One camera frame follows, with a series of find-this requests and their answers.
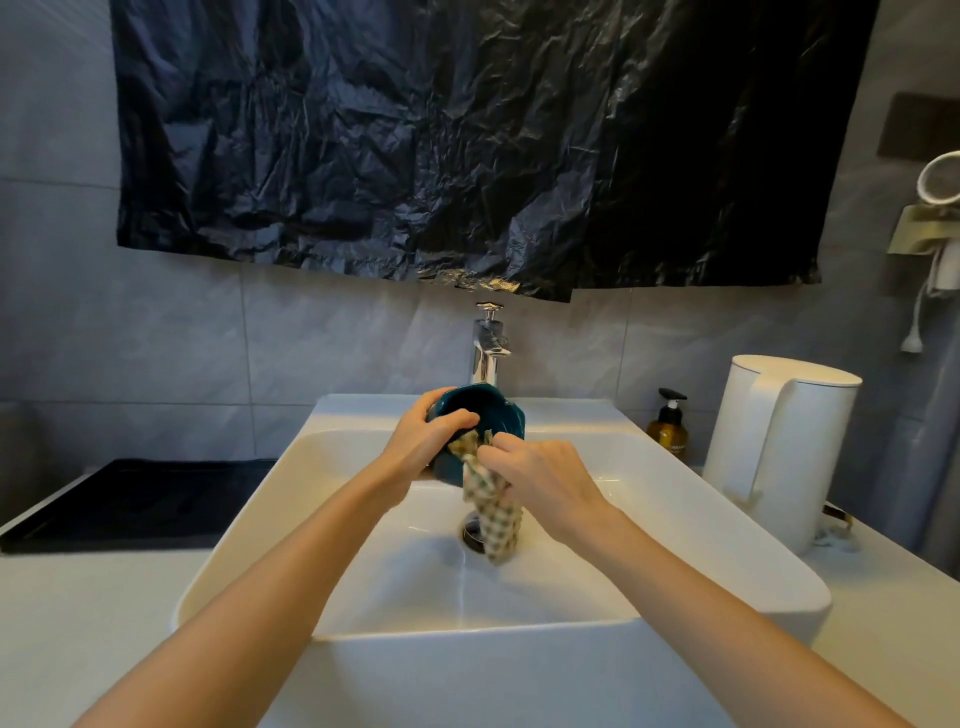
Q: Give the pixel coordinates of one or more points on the person's right fingers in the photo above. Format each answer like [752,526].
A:
[507,447]

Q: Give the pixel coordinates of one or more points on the person's left forearm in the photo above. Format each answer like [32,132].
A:
[247,604]

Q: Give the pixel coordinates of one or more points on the dark teal ceramic bowl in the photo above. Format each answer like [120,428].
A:
[480,417]

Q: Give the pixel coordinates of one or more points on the black plastic sheet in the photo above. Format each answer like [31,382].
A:
[480,135]

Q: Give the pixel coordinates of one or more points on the person's left hand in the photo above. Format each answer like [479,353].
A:
[417,444]

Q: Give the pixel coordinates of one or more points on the amber pump soap bottle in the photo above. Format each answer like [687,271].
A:
[668,429]

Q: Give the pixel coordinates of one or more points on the chrome faucet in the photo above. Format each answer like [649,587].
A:
[488,345]

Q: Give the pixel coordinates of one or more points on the person's right hand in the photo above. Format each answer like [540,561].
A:
[546,477]

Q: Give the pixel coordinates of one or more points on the person's right forearm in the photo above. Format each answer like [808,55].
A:
[720,622]

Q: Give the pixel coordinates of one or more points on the white wall hair dryer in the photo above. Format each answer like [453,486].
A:
[942,187]

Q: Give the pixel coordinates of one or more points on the metal sink drain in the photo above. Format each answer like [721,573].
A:
[472,531]

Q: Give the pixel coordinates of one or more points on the white rectangular sink basin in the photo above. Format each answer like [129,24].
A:
[480,570]

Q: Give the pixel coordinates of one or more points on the person's left thumb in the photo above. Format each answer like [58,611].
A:
[454,424]

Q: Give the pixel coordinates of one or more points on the beige wall holder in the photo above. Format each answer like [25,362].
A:
[919,229]

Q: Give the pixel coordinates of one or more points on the green checkered dish cloth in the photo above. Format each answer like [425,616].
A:
[489,504]

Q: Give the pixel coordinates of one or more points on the black induction cooktop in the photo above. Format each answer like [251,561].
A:
[142,504]

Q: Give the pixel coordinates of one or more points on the dark wall socket panel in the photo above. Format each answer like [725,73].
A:
[919,126]

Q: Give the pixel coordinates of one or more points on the white electric kettle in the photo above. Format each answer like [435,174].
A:
[780,450]

